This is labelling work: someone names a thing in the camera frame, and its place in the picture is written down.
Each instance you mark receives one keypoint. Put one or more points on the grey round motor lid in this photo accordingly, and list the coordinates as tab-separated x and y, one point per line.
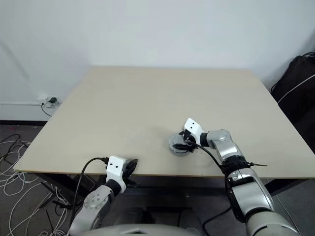
177	140

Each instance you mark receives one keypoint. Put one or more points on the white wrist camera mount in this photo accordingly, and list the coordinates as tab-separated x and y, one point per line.
193	126
115	167

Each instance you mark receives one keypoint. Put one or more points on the black fabric bag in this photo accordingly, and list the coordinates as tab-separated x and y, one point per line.
300	103

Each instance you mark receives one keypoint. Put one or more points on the black plug adapter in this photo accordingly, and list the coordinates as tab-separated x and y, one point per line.
52	100

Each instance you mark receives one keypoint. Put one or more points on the black zip tie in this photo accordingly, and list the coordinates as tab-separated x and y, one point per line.
258	164

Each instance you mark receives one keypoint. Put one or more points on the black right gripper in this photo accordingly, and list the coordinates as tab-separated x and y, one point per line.
189	140

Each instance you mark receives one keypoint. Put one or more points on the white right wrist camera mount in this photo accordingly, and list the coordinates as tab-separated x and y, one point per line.
193	126

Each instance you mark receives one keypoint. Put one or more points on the black metal table frame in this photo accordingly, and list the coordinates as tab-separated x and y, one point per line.
61	184

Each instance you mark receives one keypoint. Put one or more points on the white wall power socket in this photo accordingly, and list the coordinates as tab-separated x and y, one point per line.
43	97

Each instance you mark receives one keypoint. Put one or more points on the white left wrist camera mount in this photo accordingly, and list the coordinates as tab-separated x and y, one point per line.
115	167

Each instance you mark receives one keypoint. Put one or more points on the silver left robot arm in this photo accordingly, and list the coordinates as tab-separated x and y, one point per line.
94	200

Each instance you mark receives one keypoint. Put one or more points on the round motor housing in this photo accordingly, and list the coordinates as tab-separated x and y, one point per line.
180	152

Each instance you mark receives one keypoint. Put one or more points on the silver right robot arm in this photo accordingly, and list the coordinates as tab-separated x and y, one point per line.
248	191

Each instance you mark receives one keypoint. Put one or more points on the silver robot torso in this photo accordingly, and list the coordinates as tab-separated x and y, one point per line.
135	229

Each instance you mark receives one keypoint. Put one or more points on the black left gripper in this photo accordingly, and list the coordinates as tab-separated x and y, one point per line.
130	180

